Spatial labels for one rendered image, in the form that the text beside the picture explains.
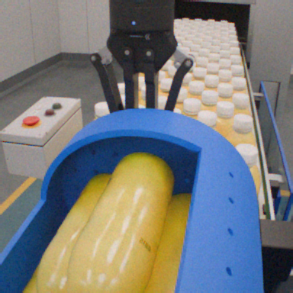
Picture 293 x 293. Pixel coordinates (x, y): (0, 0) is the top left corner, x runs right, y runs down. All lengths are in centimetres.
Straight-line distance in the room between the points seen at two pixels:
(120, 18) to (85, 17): 478
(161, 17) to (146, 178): 17
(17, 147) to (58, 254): 39
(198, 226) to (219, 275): 4
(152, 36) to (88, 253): 24
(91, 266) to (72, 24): 508
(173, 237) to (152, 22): 22
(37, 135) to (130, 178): 35
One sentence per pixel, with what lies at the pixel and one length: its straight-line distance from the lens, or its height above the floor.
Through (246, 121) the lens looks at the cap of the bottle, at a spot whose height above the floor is 111.
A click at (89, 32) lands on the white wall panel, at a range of 516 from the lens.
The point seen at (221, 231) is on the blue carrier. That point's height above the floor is 120.
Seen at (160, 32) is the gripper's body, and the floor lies 132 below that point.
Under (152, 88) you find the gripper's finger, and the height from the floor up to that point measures 125.
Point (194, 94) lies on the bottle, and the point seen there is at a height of 108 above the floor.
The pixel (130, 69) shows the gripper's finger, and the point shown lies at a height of 128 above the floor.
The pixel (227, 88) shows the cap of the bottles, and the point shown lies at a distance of 86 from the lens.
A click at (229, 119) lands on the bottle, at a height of 108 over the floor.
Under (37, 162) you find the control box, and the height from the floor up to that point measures 104.
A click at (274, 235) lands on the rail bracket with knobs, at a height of 100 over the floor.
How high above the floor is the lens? 139
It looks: 28 degrees down
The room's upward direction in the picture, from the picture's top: straight up
